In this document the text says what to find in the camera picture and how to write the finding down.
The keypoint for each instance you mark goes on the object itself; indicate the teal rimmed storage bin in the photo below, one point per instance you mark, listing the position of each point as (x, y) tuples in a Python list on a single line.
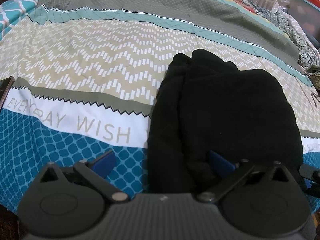
[(306, 13)]

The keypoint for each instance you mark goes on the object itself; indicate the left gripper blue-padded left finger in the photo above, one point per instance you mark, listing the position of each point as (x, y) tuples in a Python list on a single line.
[(83, 182)]

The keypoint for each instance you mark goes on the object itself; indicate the black white patterned cloth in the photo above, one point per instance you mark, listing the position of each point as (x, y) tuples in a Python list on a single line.
[(308, 54)]

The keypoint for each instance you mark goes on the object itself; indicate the patterned teal grey bedsheet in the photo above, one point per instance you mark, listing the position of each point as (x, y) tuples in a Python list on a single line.
[(87, 73)]

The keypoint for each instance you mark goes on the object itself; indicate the teal zigzag pillow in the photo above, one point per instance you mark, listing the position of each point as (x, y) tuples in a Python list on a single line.
[(12, 11)]

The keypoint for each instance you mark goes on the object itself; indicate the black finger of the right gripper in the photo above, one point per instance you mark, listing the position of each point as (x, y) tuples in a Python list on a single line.
[(311, 176)]

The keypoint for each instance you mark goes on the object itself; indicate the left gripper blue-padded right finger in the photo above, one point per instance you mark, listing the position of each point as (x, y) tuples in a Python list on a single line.
[(231, 176)]

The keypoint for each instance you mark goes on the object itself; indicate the black pants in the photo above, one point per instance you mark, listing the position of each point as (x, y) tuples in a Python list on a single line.
[(205, 106)]

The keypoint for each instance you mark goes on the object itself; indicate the olive crumpled garment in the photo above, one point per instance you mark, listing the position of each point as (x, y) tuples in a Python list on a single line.
[(314, 74)]

